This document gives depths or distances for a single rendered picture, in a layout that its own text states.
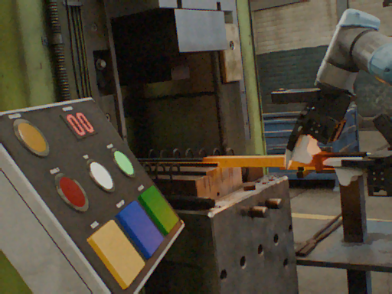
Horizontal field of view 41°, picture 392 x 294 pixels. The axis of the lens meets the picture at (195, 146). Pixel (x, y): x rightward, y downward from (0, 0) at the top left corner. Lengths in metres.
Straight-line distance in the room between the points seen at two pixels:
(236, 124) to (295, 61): 8.13
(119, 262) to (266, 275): 0.77
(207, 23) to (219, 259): 0.55
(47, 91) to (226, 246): 0.52
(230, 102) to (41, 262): 1.06
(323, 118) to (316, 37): 8.40
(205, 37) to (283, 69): 8.58
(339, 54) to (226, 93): 0.56
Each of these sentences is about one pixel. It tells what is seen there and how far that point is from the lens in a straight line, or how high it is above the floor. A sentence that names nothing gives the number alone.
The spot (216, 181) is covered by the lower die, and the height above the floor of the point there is 0.96.
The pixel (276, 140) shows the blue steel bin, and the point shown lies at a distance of 5.22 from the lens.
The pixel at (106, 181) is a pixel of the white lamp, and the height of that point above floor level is 1.08.
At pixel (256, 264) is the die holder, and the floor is 0.74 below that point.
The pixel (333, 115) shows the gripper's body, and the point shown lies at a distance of 1.13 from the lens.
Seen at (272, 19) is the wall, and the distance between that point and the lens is 9.92.
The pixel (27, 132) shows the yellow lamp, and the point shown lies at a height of 1.17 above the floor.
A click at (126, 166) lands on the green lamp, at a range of 0.86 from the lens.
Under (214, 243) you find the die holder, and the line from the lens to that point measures 1.18.
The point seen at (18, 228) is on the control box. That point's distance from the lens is 0.64.
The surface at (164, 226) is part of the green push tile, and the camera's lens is 0.83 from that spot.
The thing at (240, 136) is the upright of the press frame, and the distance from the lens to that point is 1.63.
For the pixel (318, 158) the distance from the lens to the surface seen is 1.16.
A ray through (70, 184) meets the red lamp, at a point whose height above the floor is 1.10.
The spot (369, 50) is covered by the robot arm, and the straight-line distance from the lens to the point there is 1.03.
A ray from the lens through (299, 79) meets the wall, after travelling 9.70.
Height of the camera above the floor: 1.22
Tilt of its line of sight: 8 degrees down
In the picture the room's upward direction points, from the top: 7 degrees counter-clockwise
